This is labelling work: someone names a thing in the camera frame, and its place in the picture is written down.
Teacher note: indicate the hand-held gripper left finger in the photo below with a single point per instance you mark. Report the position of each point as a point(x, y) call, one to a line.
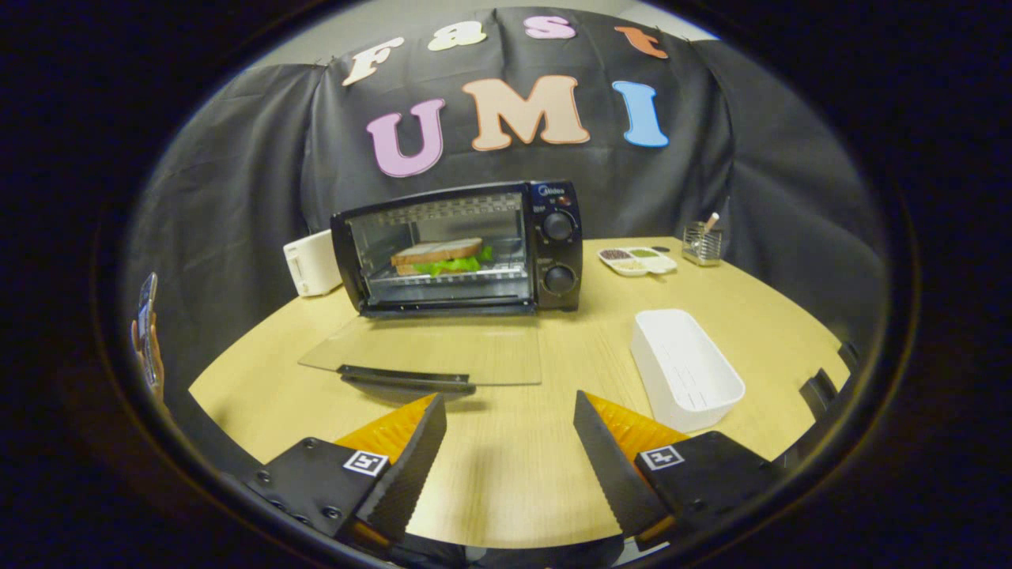
point(407, 474)

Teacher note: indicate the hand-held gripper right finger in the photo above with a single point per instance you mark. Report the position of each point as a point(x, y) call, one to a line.
point(613, 474)

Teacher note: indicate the lettuce sandwich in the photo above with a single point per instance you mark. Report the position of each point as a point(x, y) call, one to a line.
point(435, 254)

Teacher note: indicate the black toaster oven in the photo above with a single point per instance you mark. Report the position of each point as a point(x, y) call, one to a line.
point(557, 237)

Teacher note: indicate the white pop-up toaster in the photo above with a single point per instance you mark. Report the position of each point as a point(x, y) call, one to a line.
point(315, 265)

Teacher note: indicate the white plastic tray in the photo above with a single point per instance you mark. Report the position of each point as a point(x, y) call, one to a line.
point(684, 371)

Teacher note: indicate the white divided grain dish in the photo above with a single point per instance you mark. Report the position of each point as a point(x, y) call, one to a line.
point(636, 261)

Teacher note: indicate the black chair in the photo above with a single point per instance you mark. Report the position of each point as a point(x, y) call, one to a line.
point(849, 356)
point(818, 391)

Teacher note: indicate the wooden utensil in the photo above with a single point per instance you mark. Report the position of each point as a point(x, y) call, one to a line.
point(711, 221)

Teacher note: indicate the blue printed card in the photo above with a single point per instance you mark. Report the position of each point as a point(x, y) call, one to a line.
point(146, 304)

